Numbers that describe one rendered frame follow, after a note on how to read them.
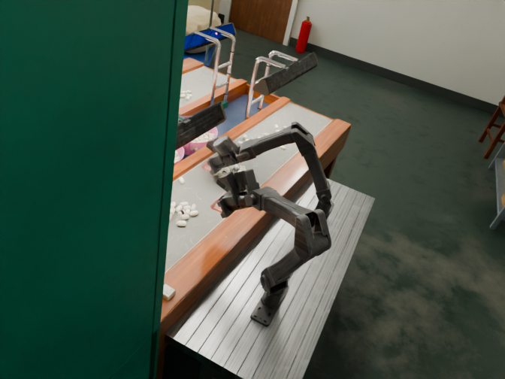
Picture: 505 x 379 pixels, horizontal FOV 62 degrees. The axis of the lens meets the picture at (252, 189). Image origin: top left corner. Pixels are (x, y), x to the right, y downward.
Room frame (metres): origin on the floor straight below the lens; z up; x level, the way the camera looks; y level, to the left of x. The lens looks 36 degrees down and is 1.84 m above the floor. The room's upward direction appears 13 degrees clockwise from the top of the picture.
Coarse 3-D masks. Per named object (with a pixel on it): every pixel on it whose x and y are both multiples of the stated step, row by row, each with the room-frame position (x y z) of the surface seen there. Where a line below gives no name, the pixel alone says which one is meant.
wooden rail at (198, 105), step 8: (240, 80) 2.62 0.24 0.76; (224, 88) 2.44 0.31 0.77; (232, 88) 2.47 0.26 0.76; (240, 88) 2.57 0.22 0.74; (208, 96) 2.28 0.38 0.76; (216, 96) 2.31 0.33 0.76; (232, 96) 2.48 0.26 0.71; (192, 104) 2.14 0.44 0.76; (200, 104) 2.16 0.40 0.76; (208, 104) 2.23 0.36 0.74; (184, 112) 2.02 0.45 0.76; (192, 112) 2.09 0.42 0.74
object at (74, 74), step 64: (0, 0) 0.39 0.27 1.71; (64, 0) 0.46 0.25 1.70; (128, 0) 0.55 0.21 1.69; (0, 64) 0.38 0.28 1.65; (64, 64) 0.45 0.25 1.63; (128, 64) 0.55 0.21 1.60; (0, 128) 0.37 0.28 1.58; (64, 128) 0.45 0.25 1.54; (128, 128) 0.55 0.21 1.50; (0, 192) 0.36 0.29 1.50; (64, 192) 0.44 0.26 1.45; (128, 192) 0.55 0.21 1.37; (0, 256) 0.34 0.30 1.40; (64, 256) 0.43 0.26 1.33; (128, 256) 0.55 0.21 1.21; (0, 320) 0.32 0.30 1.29; (64, 320) 0.41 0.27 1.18; (128, 320) 0.56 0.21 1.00
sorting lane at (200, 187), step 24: (264, 120) 2.19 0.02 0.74; (288, 120) 2.26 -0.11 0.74; (312, 120) 2.33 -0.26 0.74; (288, 144) 1.98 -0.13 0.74; (192, 168) 1.56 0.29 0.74; (264, 168) 1.69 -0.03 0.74; (192, 192) 1.39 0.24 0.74; (216, 192) 1.43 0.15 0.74; (216, 216) 1.28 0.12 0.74; (168, 240) 1.09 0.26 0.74; (192, 240) 1.11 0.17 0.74; (168, 264) 0.97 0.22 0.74
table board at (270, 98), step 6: (204, 66) 2.78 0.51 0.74; (234, 78) 2.70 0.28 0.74; (246, 84) 2.64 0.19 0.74; (246, 90) 2.64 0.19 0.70; (252, 96) 2.62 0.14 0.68; (258, 96) 2.60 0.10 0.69; (264, 96) 2.59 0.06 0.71; (270, 96) 2.57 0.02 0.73; (276, 96) 2.56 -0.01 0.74; (270, 102) 2.57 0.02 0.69; (306, 108) 2.48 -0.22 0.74
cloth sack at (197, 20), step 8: (192, 8) 4.63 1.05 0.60; (200, 8) 4.71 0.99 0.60; (192, 16) 4.41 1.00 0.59; (200, 16) 4.48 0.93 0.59; (208, 16) 4.59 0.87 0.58; (216, 16) 4.73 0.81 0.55; (192, 24) 4.31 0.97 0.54; (200, 24) 4.36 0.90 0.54; (208, 24) 4.47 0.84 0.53; (216, 24) 4.62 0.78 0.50; (200, 48) 4.36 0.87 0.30
